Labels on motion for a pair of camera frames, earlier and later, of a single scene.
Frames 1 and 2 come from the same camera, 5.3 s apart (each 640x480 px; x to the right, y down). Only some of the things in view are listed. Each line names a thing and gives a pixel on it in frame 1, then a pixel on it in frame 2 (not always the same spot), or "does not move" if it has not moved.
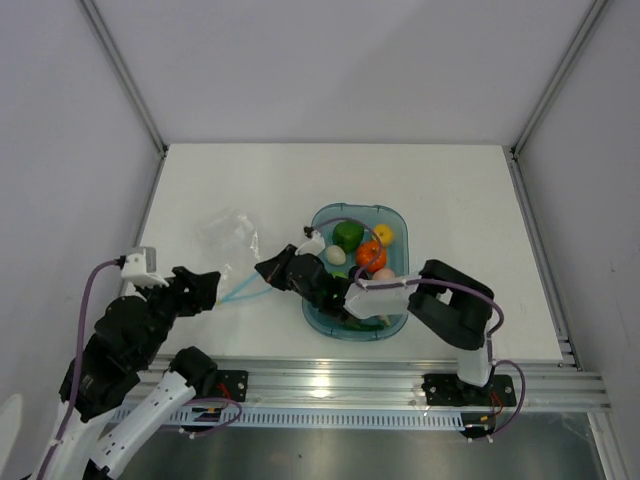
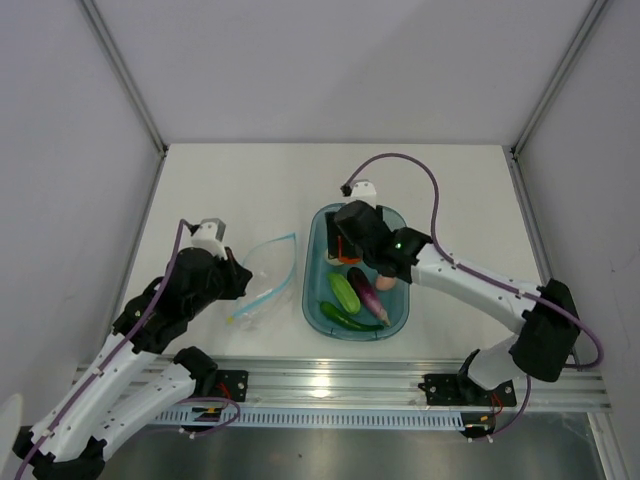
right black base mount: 449,390 does not move
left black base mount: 232,384 does not move
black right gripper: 272,270 -> 333,234
